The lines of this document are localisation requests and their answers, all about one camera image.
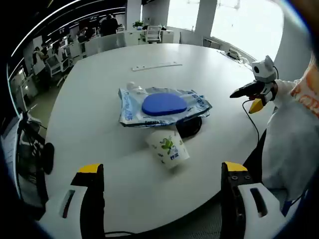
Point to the white table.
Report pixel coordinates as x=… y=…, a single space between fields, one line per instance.
x=99 y=99

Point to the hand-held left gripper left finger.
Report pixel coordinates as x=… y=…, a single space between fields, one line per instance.
x=93 y=199

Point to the white flat strip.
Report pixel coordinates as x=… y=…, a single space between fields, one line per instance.
x=157 y=66

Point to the green potted plant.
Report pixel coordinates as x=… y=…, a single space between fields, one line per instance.
x=137 y=24

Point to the person white sleeve orange vest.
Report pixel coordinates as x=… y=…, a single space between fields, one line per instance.
x=294 y=149

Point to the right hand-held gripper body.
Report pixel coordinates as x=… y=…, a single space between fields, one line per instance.
x=264 y=69

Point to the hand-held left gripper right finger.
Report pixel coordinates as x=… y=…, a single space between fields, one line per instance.
x=231 y=199

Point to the white printed paper cup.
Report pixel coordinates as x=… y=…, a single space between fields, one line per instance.
x=167 y=149

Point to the clear plastic bottle red label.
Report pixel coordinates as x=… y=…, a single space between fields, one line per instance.
x=132 y=87

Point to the white mesh office chair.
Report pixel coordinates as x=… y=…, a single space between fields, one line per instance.
x=152 y=33

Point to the wet wipes packet blue lid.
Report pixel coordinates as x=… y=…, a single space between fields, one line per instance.
x=164 y=104

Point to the black equipment stand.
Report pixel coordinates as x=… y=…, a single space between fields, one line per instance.
x=30 y=154

